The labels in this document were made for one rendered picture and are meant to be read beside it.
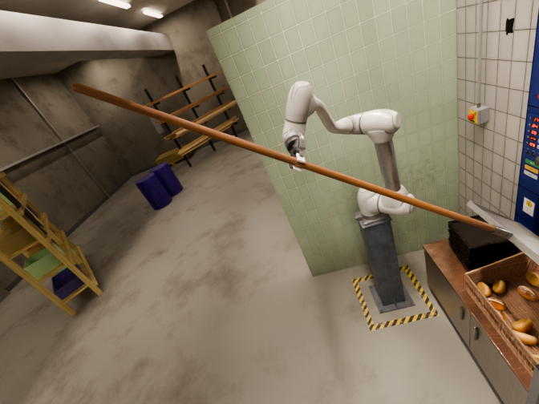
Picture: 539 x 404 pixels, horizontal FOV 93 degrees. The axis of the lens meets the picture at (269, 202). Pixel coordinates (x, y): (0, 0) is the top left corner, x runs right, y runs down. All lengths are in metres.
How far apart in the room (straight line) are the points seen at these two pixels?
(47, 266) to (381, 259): 4.82
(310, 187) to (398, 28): 1.34
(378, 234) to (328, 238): 0.79
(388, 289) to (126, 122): 11.33
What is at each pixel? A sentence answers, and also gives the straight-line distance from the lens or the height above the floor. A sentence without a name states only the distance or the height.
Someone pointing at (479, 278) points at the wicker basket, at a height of 0.66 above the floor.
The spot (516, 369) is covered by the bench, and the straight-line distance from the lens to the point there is 2.00.
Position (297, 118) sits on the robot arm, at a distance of 1.21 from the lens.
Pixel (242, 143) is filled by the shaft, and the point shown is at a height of 2.10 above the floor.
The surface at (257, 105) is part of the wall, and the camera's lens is 2.18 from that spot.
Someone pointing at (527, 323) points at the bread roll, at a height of 0.65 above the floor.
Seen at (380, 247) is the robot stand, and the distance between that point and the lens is 2.25.
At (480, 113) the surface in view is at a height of 1.49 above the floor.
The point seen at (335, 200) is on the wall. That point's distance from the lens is 2.56.
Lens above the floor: 2.34
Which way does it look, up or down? 29 degrees down
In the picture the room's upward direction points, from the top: 25 degrees counter-clockwise
